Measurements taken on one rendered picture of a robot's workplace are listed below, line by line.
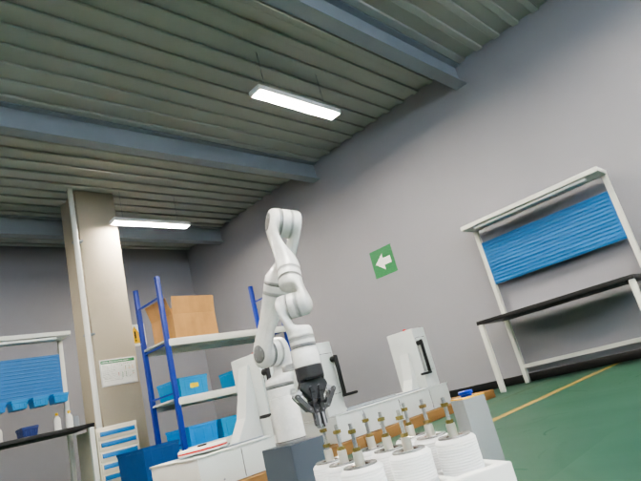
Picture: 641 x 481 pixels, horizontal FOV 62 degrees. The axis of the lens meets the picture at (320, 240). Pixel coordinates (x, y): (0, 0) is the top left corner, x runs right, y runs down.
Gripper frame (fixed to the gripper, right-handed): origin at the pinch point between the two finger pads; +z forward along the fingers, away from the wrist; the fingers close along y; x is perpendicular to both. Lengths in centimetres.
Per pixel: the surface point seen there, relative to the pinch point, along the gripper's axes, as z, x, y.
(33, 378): -105, 580, -36
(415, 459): 11.7, -30.4, 3.5
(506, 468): 18.4, -38.0, 21.1
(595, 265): -65, 192, 472
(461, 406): 5.9, -15.5, 34.7
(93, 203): -343, 622, 60
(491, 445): 17.2, -18.2, 38.5
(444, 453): 12.9, -29.6, 12.4
